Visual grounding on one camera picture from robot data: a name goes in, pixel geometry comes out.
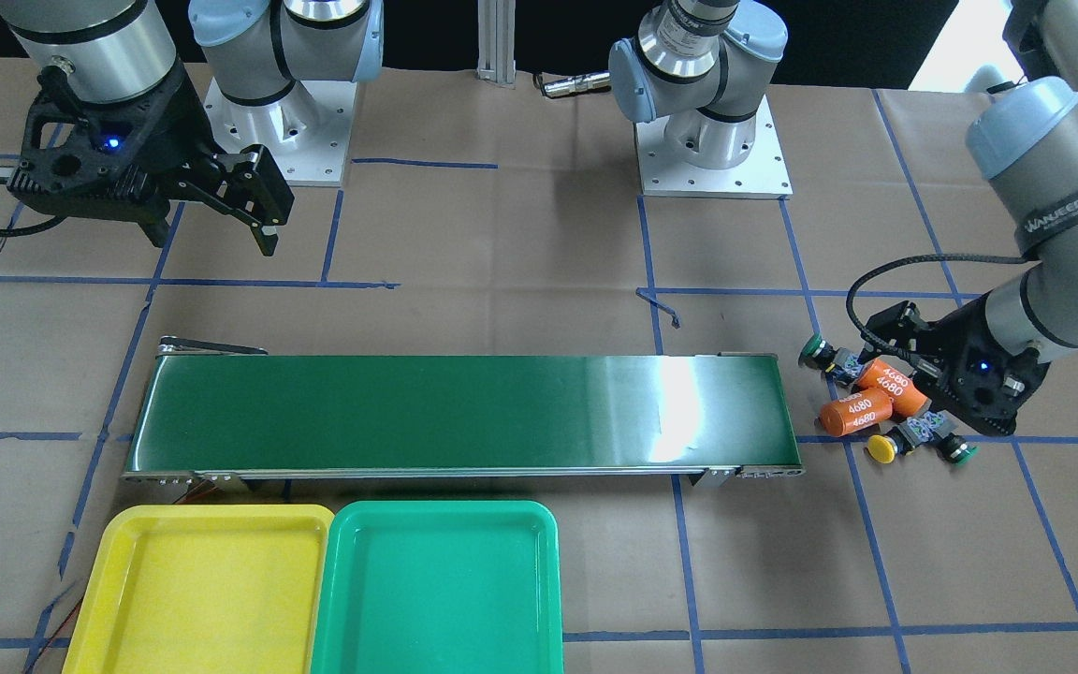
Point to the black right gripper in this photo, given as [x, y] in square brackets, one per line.
[182, 131]

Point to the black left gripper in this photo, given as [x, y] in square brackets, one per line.
[953, 348]

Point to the orange cylinder marked 4680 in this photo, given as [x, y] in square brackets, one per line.
[906, 398]

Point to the green push button switch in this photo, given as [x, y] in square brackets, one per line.
[837, 364]

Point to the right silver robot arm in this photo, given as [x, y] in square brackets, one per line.
[258, 50]

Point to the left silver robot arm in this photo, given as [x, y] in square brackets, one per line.
[1026, 147]

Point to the green conveyor belt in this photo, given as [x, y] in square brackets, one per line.
[226, 415]

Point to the yellow plastic tray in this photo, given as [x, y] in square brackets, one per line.
[203, 589]

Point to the green plastic tray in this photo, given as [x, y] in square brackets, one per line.
[449, 586]

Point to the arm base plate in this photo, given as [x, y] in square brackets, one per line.
[307, 132]
[690, 156]

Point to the yellow push button switch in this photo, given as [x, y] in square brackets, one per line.
[902, 439]

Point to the aluminium frame post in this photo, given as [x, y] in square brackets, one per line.
[495, 36]

